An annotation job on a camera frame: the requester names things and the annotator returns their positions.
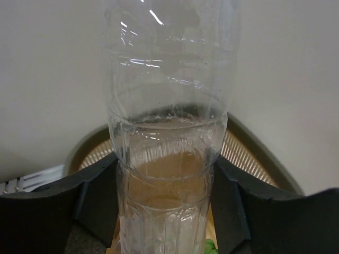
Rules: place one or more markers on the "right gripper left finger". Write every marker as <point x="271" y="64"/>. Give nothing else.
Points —
<point x="76" y="214"/>

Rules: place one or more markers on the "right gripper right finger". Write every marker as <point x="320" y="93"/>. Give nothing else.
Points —
<point x="252" y="216"/>

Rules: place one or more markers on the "green plastic bottle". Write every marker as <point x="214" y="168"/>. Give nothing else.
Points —
<point x="210" y="247"/>

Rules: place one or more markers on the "yellow mesh waste bin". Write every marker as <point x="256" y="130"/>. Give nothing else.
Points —
<point x="241" y="148"/>

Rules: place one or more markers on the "aluminium frame rail left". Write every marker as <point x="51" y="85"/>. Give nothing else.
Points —
<point x="32" y="181"/>

